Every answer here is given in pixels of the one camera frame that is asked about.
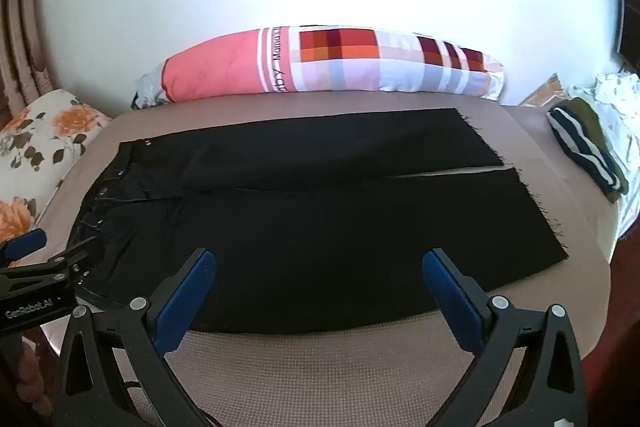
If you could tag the navy white striped garment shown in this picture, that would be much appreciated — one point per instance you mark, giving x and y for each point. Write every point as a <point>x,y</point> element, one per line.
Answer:
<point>582,142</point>

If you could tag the dark wall frame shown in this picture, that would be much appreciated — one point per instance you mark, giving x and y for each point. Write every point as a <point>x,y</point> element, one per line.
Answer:
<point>625,7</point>

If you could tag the black pants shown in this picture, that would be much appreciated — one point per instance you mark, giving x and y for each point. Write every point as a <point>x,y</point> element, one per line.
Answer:
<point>320,217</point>

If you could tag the pink checkered bolster pillow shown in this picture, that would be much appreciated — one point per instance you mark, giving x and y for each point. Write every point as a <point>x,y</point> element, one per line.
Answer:
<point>325,62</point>

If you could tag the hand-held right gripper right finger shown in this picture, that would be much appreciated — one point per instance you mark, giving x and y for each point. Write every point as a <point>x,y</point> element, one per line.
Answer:
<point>452,299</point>

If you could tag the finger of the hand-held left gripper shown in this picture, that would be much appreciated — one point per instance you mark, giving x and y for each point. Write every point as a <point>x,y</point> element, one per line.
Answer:
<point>26,243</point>
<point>75,259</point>

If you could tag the brown pleated curtain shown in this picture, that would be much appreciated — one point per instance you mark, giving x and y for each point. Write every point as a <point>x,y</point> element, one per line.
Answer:
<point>22,37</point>

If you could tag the white printed cloth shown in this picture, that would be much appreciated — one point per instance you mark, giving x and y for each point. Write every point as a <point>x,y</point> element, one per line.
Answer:
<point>620,112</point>

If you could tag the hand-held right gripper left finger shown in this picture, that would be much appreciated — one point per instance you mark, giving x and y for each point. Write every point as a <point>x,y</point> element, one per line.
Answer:
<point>184,299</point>

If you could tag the floral orange cloth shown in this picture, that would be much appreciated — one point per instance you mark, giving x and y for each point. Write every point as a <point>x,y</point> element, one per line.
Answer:
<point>35,142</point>

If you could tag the tan patterned mat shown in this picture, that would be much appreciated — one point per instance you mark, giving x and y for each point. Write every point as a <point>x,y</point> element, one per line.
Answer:
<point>545,93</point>

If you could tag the grey patterned cloth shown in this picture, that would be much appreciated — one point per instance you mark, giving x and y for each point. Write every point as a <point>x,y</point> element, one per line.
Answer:
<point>146,91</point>

